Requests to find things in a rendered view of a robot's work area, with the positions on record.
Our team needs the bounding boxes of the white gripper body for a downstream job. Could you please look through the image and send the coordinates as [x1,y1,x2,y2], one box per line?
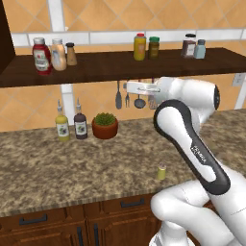
[125,80,163,97]

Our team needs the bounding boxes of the yellow mustard bottle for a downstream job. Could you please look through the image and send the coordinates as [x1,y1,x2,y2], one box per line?
[133,32,148,62]

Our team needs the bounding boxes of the pale blue shaker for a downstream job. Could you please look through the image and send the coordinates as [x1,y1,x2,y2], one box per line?
[193,38,207,61]

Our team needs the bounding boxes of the dark vinegar bottle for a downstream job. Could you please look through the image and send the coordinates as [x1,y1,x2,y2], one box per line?
[73,97,89,140]

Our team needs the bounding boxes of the brown shaker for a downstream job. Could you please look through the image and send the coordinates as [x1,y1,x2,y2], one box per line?
[64,41,79,67]

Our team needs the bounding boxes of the small yellow shaker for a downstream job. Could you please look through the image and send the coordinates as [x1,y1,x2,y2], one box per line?
[156,161,167,182]

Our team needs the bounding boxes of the pale orange sauce bottle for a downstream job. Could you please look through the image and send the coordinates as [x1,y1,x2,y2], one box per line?
[50,37,68,72]

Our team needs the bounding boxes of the yellow oil bottle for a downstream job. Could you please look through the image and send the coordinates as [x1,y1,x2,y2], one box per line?
[54,98,71,143]

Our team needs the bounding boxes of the red ketchup bottle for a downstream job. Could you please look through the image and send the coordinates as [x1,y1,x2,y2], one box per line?
[32,37,54,77]

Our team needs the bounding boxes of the dark wooden cabinet side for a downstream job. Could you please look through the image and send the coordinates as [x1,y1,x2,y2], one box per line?
[0,0,16,77]

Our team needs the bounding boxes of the hanging grey ladle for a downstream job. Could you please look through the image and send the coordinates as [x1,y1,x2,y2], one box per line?
[134,93,147,110]

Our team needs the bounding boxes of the hanging grey spatula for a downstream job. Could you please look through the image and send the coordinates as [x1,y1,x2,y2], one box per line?
[147,95,159,111]

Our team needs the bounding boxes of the hanging grey fork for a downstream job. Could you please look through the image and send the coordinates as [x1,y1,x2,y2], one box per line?
[124,83,131,109]

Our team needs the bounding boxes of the hanging grey spoon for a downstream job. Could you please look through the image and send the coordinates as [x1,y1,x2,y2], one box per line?
[114,80,123,111]

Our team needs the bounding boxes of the dark wooden shelf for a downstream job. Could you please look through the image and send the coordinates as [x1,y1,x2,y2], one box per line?
[0,47,246,88]

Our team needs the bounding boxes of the green-lidded jar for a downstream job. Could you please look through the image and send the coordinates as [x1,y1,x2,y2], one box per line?
[147,36,160,61]

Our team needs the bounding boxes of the potted green plant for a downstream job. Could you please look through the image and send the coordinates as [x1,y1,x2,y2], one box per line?
[91,111,119,140]

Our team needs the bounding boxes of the dark brown jar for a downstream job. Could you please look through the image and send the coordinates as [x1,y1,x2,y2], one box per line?
[180,33,198,60]

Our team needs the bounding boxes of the brown wooden drawer front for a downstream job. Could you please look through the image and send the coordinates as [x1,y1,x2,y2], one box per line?
[84,192,156,220]
[0,205,86,233]

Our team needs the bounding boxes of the brown wooden cupboard door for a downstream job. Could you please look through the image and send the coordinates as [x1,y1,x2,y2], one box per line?
[86,213,162,246]
[0,223,88,246]

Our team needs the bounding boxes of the white wall outlet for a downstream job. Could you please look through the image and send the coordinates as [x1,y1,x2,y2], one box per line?
[232,72,246,87]

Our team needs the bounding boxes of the black drawer handle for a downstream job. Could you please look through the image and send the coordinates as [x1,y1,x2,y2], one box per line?
[18,213,49,226]
[120,197,146,209]

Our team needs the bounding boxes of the black cupboard door handle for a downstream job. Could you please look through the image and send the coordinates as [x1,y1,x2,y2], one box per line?
[92,223,101,246]
[76,226,85,246]

